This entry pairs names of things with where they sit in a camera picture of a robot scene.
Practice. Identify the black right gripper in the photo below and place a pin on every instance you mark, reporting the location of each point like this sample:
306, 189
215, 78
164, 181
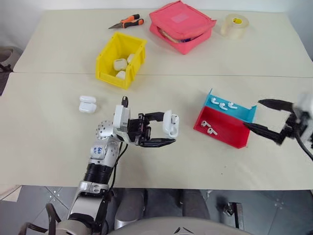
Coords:
293, 127

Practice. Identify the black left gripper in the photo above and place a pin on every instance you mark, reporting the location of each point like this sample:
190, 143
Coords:
137, 129

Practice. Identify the white earbud case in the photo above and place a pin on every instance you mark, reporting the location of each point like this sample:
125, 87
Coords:
87, 99
86, 107
130, 58
167, 123
119, 64
121, 75

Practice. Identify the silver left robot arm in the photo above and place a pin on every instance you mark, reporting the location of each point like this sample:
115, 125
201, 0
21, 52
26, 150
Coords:
97, 166

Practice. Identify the closed white earbud case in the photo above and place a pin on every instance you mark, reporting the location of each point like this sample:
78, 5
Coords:
86, 107
87, 99
130, 58
119, 64
121, 75

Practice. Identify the yellow plastic bin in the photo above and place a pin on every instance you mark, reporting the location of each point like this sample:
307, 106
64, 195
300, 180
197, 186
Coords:
107, 73

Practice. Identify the blue plastic tray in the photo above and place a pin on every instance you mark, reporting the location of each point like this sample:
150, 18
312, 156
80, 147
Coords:
244, 111

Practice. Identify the white earbud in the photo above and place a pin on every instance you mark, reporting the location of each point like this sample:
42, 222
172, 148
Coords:
215, 101
212, 131
203, 123
222, 106
232, 105

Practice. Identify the red plastic tray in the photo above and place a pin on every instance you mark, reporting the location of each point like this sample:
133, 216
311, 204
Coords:
227, 133

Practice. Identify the clear tape roll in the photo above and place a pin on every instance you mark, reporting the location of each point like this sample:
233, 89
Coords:
231, 30

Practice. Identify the pink fabric pouch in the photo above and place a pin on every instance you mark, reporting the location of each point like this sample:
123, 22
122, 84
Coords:
179, 22

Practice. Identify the orange black pliers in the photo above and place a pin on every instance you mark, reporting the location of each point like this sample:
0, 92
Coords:
129, 20

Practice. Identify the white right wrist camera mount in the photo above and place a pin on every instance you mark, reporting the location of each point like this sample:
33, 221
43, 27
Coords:
305, 110

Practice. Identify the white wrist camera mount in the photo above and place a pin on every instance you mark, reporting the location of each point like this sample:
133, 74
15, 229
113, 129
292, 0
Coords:
305, 110
121, 120

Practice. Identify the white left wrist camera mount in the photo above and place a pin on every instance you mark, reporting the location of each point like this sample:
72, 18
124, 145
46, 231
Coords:
121, 120

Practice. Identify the metal stand bracket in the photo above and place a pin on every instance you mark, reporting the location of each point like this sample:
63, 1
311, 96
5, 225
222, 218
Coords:
236, 214

